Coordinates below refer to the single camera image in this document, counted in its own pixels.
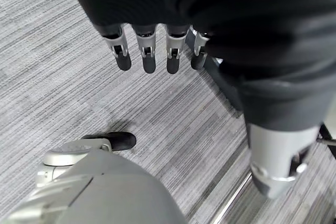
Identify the dark robot foot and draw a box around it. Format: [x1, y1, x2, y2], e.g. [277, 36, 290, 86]
[81, 131, 138, 152]

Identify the silver robot leg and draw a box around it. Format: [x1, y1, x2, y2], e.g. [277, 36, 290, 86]
[0, 140, 188, 224]

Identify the chrome metal rail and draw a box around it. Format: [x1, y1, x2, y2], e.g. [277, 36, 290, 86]
[209, 172, 253, 224]

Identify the black metal table frame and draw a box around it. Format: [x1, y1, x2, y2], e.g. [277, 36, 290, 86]
[184, 26, 336, 148]

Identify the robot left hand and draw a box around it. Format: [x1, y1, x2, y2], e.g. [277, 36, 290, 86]
[59, 0, 336, 200]

